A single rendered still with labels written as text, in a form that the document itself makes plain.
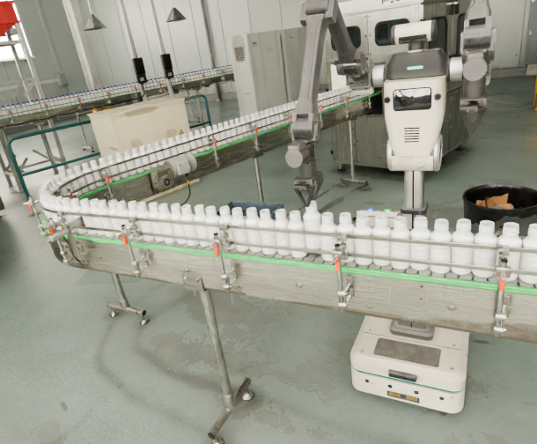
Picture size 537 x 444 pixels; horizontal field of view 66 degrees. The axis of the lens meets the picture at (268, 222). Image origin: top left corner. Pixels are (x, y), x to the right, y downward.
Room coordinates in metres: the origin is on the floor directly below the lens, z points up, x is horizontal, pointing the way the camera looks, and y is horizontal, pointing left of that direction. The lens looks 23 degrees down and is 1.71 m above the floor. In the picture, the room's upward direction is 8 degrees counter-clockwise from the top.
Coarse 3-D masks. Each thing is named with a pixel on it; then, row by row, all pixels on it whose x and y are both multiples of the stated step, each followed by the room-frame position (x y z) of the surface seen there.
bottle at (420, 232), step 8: (416, 224) 1.11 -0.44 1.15; (424, 224) 1.10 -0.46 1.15; (416, 232) 1.10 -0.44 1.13; (424, 232) 1.09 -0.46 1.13; (416, 248) 1.09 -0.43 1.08; (424, 248) 1.08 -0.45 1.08; (416, 256) 1.09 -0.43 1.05; (424, 256) 1.08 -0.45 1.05; (416, 264) 1.09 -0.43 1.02; (424, 264) 1.08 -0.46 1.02
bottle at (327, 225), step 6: (324, 216) 1.24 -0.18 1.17; (330, 216) 1.23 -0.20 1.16; (324, 222) 1.24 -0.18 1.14; (330, 222) 1.23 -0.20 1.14; (324, 228) 1.23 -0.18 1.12; (330, 228) 1.22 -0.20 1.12; (324, 240) 1.23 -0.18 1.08; (330, 240) 1.22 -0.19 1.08; (336, 240) 1.23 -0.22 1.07; (324, 246) 1.23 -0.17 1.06; (330, 246) 1.22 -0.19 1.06; (324, 258) 1.23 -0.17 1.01; (330, 258) 1.22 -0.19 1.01
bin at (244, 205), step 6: (228, 204) 2.07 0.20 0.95; (234, 204) 2.11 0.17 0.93; (240, 204) 2.09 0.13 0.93; (246, 204) 2.07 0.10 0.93; (252, 204) 2.05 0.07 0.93; (258, 204) 2.03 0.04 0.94; (264, 204) 2.02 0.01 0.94; (270, 204) 2.00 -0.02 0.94; (276, 204) 1.98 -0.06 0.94; (282, 204) 1.95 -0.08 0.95; (258, 210) 2.04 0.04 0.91; (270, 210) 2.00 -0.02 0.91; (258, 216) 2.04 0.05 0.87
